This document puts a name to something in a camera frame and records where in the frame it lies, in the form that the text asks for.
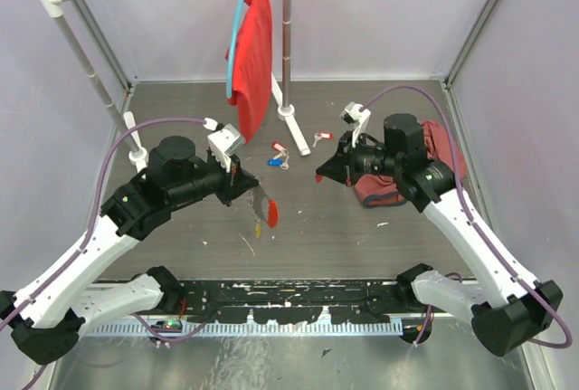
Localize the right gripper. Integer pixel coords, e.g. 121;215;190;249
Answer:
316;128;402;187

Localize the keyring with red tag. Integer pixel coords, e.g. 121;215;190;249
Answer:
250;185;279;228

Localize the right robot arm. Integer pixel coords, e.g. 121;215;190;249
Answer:
316;109;564;357

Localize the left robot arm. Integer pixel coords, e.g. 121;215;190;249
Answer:
1;136;259;365

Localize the far key with red tag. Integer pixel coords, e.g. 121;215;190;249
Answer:
312;131;334;147

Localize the key with red tag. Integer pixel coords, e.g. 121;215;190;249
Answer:
312;131;334;147
271;141;289;159

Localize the key with blue tag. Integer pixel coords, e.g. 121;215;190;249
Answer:
267;157;289;170

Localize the crumpled red shirt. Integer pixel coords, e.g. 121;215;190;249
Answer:
354;120;468;208

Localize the red shirt on hanger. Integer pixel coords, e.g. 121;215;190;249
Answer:
227;0;272;141

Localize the blue hanger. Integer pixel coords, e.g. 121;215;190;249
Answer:
225;0;244;99

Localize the clothes rack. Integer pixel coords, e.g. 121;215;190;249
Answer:
40;0;310;157

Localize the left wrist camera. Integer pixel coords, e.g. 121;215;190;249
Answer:
207;124;245;173

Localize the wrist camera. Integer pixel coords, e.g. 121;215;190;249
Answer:
207;124;245;173
340;102;371;147

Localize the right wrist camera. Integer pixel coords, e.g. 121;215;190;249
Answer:
340;102;371;147

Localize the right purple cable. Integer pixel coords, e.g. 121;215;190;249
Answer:
364;85;574;348

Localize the purple cable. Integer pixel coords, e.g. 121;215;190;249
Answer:
0;117;218;389
364;85;574;348

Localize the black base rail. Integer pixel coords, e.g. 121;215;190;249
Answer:
130;279;453;326

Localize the grey cable duct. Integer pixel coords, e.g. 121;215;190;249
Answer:
89;318;403;338

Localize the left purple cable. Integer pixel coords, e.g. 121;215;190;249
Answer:
0;117;218;389

